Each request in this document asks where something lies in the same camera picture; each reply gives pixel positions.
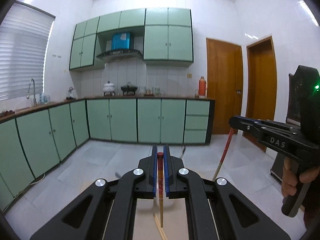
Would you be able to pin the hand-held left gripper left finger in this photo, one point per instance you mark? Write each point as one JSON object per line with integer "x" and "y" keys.
{"x": 155, "y": 172}

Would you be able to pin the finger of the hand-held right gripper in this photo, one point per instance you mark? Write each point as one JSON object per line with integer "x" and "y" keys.
{"x": 246, "y": 126}
{"x": 277, "y": 127}

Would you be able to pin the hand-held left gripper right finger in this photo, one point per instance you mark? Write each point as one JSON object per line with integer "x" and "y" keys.
{"x": 166, "y": 172}

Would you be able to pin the wooden chopstick with red end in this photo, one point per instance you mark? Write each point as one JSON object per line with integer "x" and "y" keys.
{"x": 160, "y": 180}
{"x": 161, "y": 233}
{"x": 225, "y": 150}

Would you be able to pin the person's right hand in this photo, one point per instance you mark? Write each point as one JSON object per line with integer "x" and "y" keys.
{"x": 287, "y": 180}

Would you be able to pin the plain wooden door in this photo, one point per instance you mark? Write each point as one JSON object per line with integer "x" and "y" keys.
{"x": 262, "y": 87}

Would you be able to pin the orange thermos flask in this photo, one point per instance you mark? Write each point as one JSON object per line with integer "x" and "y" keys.
{"x": 202, "y": 87}

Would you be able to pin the glass jar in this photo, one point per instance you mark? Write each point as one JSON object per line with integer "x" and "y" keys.
{"x": 156, "y": 91}
{"x": 142, "y": 91}

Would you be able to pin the black wok with lid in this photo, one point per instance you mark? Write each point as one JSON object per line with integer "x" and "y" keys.
{"x": 129, "y": 88}

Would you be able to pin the white lidded pot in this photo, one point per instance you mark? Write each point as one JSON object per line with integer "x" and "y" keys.
{"x": 109, "y": 88}

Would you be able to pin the green base cabinets with counter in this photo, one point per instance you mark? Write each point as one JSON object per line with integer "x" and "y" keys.
{"x": 62, "y": 130}

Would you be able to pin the black range hood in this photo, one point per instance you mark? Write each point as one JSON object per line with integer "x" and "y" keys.
{"x": 120, "y": 54}

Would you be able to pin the bottles beside sink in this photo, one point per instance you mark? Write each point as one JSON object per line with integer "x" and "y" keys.
{"x": 44, "y": 98}

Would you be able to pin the blue wrapped hood chimney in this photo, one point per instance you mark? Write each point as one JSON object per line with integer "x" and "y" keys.
{"x": 121, "y": 41}

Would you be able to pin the metal kitchen faucet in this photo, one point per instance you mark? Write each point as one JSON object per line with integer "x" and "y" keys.
{"x": 33, "y": 97}

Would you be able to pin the dark cloth on counter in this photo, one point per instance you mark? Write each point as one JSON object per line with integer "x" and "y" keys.
{"x": 7, "y": 112}

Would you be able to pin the white window blinds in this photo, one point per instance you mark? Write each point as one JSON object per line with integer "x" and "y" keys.
{"x": 22, "y": 55}

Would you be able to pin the green wall cabinets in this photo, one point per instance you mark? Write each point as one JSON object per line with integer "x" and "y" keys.
{"x": 175, "y": 42}

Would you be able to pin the row of wall hooks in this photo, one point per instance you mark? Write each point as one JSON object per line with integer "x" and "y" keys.
{"x": 56, "y": 55}

